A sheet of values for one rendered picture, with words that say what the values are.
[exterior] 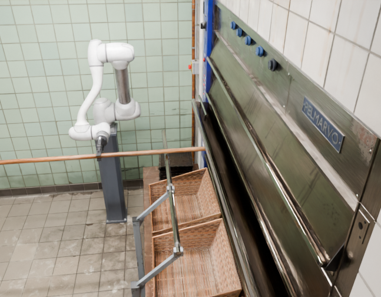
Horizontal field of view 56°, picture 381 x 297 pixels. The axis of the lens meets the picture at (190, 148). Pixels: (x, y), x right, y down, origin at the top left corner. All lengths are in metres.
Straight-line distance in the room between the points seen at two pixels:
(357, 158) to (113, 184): 2.72
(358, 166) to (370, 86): 0.19
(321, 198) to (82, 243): 2.76
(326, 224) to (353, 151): 0.23
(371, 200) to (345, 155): 0.15
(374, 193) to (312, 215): 0.29
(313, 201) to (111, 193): 2.57
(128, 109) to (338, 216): 2.24
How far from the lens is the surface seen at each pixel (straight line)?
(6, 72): 3.67
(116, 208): 3.56
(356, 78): 0.87
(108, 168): 3.28
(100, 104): 3.02
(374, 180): 0.84
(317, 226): 1.07
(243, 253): 1.40
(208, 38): 2.56
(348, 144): 0.94
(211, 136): 2.15
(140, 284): 1.91
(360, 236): 0.91
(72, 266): 3.39
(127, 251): 3.38
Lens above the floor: 2.45
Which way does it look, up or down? 31 degrees down
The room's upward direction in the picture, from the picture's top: straight up
